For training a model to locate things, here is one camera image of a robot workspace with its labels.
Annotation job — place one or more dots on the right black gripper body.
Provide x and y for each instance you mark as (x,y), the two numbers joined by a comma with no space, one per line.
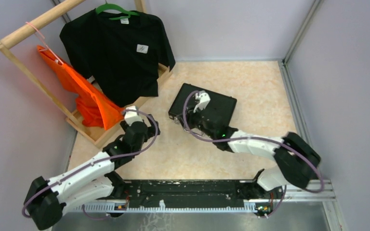
(194,117)

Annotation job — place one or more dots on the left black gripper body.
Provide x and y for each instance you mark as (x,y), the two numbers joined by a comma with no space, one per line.
(137,128)

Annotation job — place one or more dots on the black aluminium poker case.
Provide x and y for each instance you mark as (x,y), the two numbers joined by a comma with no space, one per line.
(225,105)

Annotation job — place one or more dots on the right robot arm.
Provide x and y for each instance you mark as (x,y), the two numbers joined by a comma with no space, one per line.
(296,161)

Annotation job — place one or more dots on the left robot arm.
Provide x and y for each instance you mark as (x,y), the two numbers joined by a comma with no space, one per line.
(48,200)

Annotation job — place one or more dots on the black t-shirt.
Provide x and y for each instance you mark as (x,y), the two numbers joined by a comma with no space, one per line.
(122,53)

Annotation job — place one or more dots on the green clothes hanger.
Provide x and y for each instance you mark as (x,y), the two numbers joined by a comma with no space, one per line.
(110,6)

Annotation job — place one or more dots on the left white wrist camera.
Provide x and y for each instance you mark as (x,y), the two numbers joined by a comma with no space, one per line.
(131,115)

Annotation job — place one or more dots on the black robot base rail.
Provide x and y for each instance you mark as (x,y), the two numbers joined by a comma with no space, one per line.
(191,193)

